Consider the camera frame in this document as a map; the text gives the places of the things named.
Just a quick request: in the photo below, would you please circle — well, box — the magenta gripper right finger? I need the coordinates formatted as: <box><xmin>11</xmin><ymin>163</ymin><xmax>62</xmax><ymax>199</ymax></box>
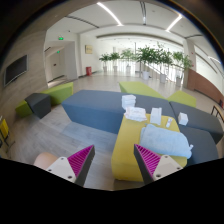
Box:
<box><xmin>134</xmin><ymin>144</ymin><xmax>182</xmax><ymax>184</ymax></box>

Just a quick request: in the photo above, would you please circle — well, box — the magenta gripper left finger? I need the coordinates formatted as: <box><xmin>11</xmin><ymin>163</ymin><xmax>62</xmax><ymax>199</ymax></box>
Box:
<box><xmin>47</xmin><ymin>145</ymin><xmax>95</xmax><ymax>186</ymax></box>

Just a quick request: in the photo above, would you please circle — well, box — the light blue towel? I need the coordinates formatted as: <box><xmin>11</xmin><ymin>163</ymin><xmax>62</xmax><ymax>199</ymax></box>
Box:
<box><xmin>140</xmin><ymin>124</ymin><xmax>193</xmax><ymax>159</ymax></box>

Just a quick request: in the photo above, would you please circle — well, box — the crumpled white towel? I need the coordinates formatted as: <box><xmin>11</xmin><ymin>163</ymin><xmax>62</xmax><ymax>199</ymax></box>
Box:
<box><xmin>124</xmin><ymin>107</ymin><xmax>147</xmax><ymax>122</ymax></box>

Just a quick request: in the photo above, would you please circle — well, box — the bare hand behind gripper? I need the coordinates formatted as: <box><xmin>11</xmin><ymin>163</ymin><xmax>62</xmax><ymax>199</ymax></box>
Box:
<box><xmin>34</xmin><ymin>152</ymin><xmax>57</xmax><ymax>170</ymax></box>

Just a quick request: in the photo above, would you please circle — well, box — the yellow ottoman bench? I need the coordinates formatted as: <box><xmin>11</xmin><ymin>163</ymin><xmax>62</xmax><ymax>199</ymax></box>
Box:
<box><xmin>110</xmin><ymin>113</ymin><xmax>188</xmax><ymax>183</ymax></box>

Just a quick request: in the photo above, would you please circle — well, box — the white folded cloth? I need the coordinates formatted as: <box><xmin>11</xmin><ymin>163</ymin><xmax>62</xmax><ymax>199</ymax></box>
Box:
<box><xmin>150</xmin><ymin>108</ymin><xmax>162</xmax><ymax>125</ymax></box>

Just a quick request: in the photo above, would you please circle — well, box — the small white bottle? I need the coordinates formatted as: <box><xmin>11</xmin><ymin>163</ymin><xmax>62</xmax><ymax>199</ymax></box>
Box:
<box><xmin>166</xmin><ymin>117</ymin><xmax>173</xmax><ymax>128</ymax></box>

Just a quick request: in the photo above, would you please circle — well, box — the white tissue box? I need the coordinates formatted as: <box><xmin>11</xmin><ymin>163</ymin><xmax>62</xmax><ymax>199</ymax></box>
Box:
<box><xmin>178</xmin><ymin>112</ymin><xmax>188</xmax><ymax>126</ymax></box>

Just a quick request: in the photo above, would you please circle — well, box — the dark grey sofa bench right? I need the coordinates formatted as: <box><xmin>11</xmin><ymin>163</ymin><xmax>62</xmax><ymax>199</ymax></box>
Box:
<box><xmin>170</xmin><ymin>102</ymin><xmax>223</xmax><ymax>166</ymax></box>

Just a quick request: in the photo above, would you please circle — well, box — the large blue-grey sofa bench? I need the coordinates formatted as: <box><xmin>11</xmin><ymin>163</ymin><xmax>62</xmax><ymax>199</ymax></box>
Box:
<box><xmin>60</xmin><ymin>89</ymin><xmax>177</xmax><ymax>135</ymax></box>

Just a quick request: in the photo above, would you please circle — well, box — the stack of white folded towels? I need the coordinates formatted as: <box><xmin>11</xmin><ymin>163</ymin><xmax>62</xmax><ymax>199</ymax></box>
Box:
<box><xmin>122</xmin><ymin>95</ymin><xmax>136</xmax><ymax>109</ymax></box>

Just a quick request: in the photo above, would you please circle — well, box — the dark grey cube ottoman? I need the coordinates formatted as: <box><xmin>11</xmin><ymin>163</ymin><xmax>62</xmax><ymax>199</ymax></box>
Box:
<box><xmin>25</xmin><ymin>93</ymin><xmax>51</xmax><ymax>118</ymax></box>

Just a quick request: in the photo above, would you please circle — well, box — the green bench right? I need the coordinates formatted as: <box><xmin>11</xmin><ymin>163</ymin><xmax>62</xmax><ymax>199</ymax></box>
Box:
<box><xmin>167</xmin><ymin>90</ymin><xmax>196</xmax><ymax>107</ymax></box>

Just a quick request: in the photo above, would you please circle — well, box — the green bench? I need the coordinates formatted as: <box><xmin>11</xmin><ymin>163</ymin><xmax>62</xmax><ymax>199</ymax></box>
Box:
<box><xmin>15</xmin><ymin>82</ymin><xmax>73</xmax><ymax>117</ymax></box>
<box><xmin>119</xmin><ymin>81</ymin><xmax>163</xmax><ymax>99</ymax></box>
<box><xmin>167</xmin><ymin>90</ymin><xmax>196</xmax><ymax>107</ymax></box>

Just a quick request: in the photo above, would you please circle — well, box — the green bench left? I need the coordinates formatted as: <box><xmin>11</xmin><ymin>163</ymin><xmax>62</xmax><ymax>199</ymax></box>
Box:
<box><xmin>15</xmin><ymin>82</ymin><xmax>73</xmax><ymax>117</ymax></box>

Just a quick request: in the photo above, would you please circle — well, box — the green bench centre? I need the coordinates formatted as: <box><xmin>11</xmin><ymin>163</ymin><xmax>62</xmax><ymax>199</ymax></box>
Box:
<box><xmin>119</xmin><ymin>81</ymin><xmax>163</xmax><ymax>99</ymax></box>

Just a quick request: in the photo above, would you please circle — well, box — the yellow chair at left edge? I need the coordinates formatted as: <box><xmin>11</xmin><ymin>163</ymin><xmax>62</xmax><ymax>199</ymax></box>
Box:
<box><xmin>0</xmin><ymin>119</ymin><xmax>15</xmax><ymax>150</ymax></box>

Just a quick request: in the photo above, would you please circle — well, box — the red bin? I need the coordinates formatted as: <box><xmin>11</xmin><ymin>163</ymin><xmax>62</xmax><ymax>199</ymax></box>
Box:
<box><xmin>86</xmin><ymin>67</ymin><xmax>92</xmax><ymax>76</ymax></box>

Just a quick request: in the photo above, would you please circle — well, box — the potted plant in white pot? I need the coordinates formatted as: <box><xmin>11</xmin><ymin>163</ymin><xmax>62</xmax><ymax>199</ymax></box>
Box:
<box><xmin>137</xmin><ymin>46</ymin><xmax>156</xmax><ymax>80</ymax></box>

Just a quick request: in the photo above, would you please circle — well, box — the wall-mounted black television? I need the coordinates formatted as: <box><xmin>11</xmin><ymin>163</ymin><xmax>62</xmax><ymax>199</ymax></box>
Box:
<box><xmin>4</xmin><ymin>55</ymin><xmax>28</xmax><ymax>86</ymax></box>

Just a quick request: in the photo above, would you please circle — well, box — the framed picture on wall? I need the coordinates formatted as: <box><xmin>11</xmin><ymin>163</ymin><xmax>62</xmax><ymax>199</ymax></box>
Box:
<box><xmin>85</xmin><ymin>45</ymin><xmax>93</xmax><ymax>54</ymax></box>

